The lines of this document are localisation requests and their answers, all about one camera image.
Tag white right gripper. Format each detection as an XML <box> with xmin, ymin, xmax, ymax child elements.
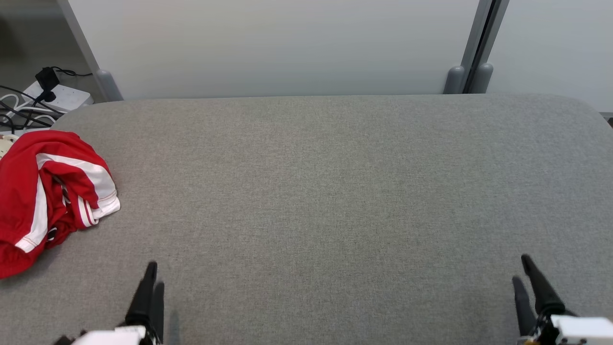
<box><xmin>511</xmin><ymin>254</ymin><xmax>613</xmax><ymax>345</ymax></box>

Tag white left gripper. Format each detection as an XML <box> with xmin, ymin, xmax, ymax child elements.
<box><xmin>54</xmin><ymin>261</ymin><xmax>166</xmax><ymax>345</ymax></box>

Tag red shorts with white stripes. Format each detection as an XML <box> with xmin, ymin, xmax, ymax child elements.
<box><xmin>0</xmin><ymin>130</ymin><xmax>121</xmax><ymax>254</ymax></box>

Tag white power strip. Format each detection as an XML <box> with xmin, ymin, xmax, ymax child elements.
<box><xmin>22</xmin><ymin>80</ymin><xmax>94</xmax><ymax>114</ymax></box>

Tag black power adapter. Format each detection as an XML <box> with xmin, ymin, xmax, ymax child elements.
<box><xmin>35</xmin><ymin>67</ymin><xmax>61</xmax><ymax>92</ymax></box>

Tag grey partition post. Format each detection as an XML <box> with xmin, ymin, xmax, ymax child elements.
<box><xmin>468</xmin><ymin>0</ymin><xmax>509</xmax><ymax>94</ymax></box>
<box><xmin>57</xmin><ymin>0</ymin><xmax>124</xmax><ymax>102</ymax></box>
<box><xmin>443</xmin><ymin>0</ymin><xmax>494</xmax><ymax>94</ymax></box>

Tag black floor cable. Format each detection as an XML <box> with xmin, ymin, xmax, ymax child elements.
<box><xmin>0</xmin><ymin>85</ymin><xmax>66</xmax><ymax>129</ymax></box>

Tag thin black adapter cable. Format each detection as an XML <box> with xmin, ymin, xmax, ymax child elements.
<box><xmin>54</xmin><ymin>67</ymin><xmax>93</xmax><ymax>78</ymax></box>

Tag white power cable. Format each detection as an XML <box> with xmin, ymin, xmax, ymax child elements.
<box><xmin>0</xmin><ymin>93</ymin><xmax>52</xmax><ymax>131</ymax></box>

